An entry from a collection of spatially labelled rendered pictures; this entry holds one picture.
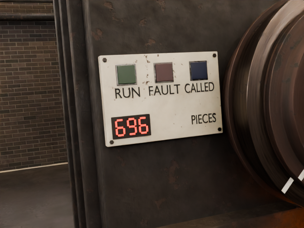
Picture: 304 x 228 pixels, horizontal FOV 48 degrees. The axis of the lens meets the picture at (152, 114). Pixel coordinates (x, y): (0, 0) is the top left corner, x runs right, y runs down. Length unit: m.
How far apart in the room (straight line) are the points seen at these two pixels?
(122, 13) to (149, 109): 0.20
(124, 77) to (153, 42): 0.11
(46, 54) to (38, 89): 0.67
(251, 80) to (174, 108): 0.17
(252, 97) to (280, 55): 0.09
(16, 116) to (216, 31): 6.01
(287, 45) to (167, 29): 0.25
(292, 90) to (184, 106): 0.22
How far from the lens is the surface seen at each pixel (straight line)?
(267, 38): 0.67
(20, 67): 6.67
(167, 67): 0.70
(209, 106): 0.75
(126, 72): 0.68
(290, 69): 0.66
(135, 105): 0.68
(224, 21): 0.81
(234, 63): 0.70
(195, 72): 0.73
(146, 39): 0.72
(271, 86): 0.64
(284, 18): 0.70
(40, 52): 6.70
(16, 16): 6.50
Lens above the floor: 1.15
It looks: 3 degrees down
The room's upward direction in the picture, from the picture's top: 5 degrees counter-clockwise
